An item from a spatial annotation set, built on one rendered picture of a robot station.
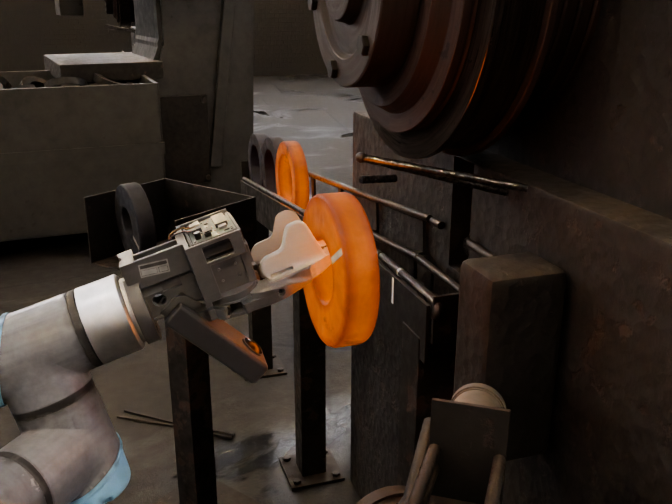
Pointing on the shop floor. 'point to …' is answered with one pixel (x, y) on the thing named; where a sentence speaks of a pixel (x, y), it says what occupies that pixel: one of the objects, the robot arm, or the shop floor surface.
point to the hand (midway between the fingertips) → (336, 252)
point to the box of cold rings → (71, 147)
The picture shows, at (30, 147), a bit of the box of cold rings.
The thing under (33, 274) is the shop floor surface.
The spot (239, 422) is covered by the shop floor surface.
